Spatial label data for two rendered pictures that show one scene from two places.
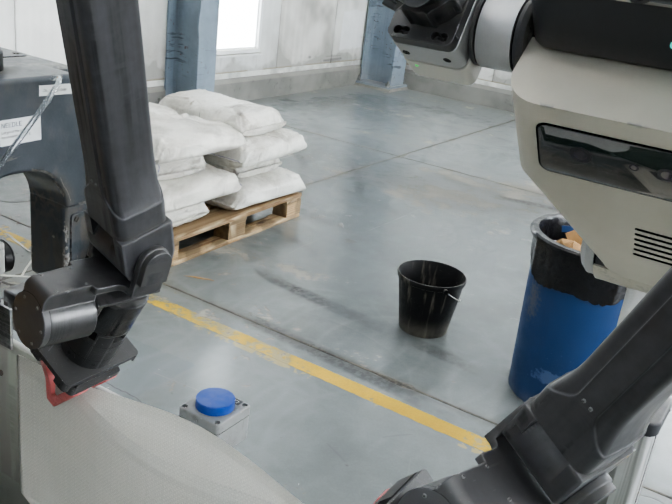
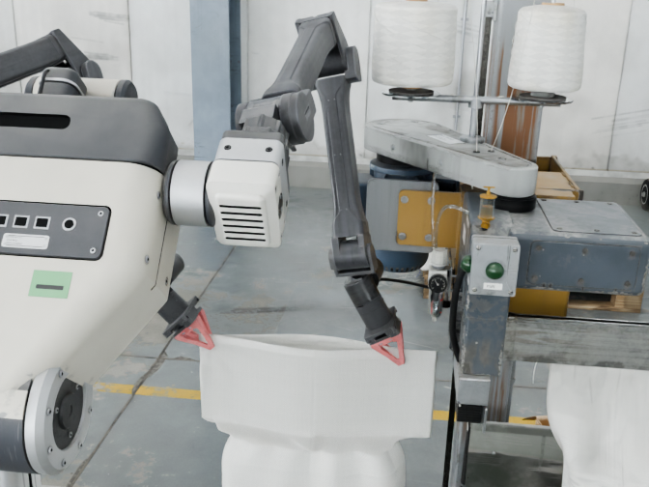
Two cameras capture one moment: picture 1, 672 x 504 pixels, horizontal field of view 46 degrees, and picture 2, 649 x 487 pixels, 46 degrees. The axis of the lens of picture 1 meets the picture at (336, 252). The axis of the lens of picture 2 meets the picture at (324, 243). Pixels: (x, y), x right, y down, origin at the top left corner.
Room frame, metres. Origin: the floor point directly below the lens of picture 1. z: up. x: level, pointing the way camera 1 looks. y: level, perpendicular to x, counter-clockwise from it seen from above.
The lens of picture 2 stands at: (2.00, -0.43, 1.73)
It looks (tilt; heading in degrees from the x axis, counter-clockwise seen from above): 19 degrees down; 156
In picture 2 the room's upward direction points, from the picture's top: 2 degrees clockwise
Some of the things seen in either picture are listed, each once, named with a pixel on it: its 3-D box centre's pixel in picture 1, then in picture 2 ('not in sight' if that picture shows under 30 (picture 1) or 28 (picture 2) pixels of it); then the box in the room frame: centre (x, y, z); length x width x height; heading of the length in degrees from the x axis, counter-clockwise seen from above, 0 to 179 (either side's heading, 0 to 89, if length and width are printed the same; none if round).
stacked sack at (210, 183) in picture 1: (170, 184); not in sight; (3.73, 0.85, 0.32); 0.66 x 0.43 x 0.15; 152
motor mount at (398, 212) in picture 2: not in sight; (430, 215); (0.61, 0.45, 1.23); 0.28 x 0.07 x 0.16; 60
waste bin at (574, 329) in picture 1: (578, 316); not in sight; (2.74, -0.93, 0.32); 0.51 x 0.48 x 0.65; 150
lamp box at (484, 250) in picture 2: not in sight; (493, 265); (1.03, 0.32, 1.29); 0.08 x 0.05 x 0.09; 60
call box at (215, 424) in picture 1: (213, 422); not in sight; (1.05, 0.15, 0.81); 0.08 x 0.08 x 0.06; 60
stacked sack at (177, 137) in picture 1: (174, 136); not in sight; (3.73, 0.84, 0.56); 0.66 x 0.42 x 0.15; 150
